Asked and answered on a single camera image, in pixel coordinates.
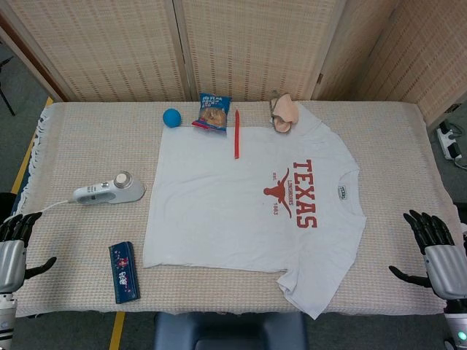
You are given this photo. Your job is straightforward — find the black chair legs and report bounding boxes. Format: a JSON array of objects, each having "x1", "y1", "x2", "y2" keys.
[{"x1": 0, "y1": 54, "x2": 18, "y2": 117}]

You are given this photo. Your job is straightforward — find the blue ball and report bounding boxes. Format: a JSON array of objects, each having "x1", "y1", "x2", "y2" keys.
[{"x1": 162, "y1": 108, "x2": 182, "y2": 129}]

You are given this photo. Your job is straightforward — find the white power strip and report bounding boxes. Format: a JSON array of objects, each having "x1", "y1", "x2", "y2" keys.
[{"x1": 436, "y1": 121, "x2": 463, "y2": 160}]

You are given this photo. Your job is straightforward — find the blue padded seat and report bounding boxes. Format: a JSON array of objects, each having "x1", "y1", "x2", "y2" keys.
[{"x1": 153, "y1": 311, "x2": 309, "y2": 350}]

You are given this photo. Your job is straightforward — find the woven folding screen panel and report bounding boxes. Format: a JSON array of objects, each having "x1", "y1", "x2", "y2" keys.
[
  {"x1": 173, "y1": 0, "x2": 328, "y2": 103},
  {"x1": 0, "y1": 0, "x2": 187, "y2": 104},
  {"x1": 320, "y1": 0, "x2": 467, "y2": 127}
]

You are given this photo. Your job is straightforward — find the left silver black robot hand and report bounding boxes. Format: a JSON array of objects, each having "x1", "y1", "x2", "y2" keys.
[{"x1": 0, "y1": 211, "x2": 58, "y2": 295}]

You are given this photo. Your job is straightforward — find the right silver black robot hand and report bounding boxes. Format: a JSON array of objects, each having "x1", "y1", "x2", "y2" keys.
[{"x1": 388, "y1": 209, "x2": 467, "y2": 300}]

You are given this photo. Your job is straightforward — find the beige woven table cloth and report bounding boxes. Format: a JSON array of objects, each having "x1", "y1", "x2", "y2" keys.
[{"x1": 0, "y1": 100, "x2": 467, "y2": 318}]

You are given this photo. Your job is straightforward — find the blue snack bag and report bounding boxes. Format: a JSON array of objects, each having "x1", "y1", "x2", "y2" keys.
[{"x1": 192, "y1": 93, "x2": 234, "y2": 138}]

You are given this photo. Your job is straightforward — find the dark blue printed box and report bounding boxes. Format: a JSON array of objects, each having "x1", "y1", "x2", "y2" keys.
[{"x1": 108, "y1": 241, "x2": 142, "y2": 305}]

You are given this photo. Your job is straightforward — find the red pen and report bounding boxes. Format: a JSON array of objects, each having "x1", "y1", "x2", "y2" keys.
[{"x1": 233, "y1": 109, "x2": 242, "y2": 160}]

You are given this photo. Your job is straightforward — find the white Texas t-shirt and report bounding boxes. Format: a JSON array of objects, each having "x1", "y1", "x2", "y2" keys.
[{"x1": 142, "y1": 101, "x2": 368, "y2": 321}]

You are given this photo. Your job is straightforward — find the white handheld steamer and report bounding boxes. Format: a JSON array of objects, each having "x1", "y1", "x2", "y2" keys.
[{"x1": 72, "y1": 172, "x2": 147, "y2": 206}]

